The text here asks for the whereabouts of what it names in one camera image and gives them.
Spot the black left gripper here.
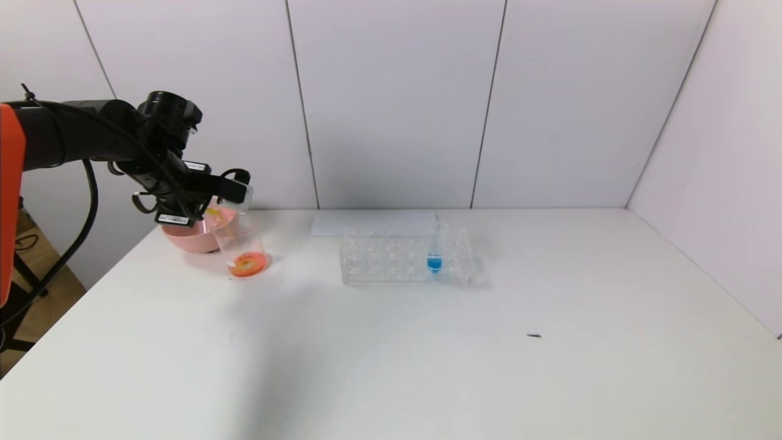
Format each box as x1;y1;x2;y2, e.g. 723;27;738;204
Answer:
154;160;213;228

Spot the test tube with yellow pigment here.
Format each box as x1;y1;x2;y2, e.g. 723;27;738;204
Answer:
199;199;245;228

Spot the clear glass beaker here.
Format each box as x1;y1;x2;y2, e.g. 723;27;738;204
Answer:
211;210;271;280

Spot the clear acrylic test tube rack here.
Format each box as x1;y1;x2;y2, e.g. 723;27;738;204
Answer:
340;224;473;287

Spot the test tube with blue pigment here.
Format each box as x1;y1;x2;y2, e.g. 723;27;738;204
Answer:
426;212;444;275

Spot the pink plastic bowl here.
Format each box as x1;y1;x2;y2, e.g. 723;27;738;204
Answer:
161;202;241;254

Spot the white paper sheet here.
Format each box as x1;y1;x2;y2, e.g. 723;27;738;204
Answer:
311;211;438;238

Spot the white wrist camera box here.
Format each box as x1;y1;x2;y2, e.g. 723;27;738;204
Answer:
217;177;254;208

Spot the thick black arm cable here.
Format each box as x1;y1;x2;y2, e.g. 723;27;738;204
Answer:
0;159;100;328

